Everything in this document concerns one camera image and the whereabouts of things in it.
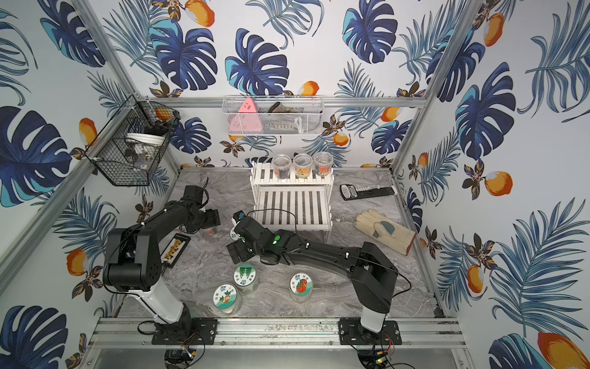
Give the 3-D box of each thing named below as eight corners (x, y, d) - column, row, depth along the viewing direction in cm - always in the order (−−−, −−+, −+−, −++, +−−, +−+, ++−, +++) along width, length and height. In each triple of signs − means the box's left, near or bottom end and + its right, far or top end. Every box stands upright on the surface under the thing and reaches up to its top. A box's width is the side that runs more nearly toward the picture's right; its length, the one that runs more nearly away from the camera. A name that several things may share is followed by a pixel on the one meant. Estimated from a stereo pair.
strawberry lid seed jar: (289, 302, 82) (289, 295, 76) (290, 281, 87) (289, 272, 80) (312, 302, 82) (313, 295, 76) (311, 281, 87) (312, 272, 80)
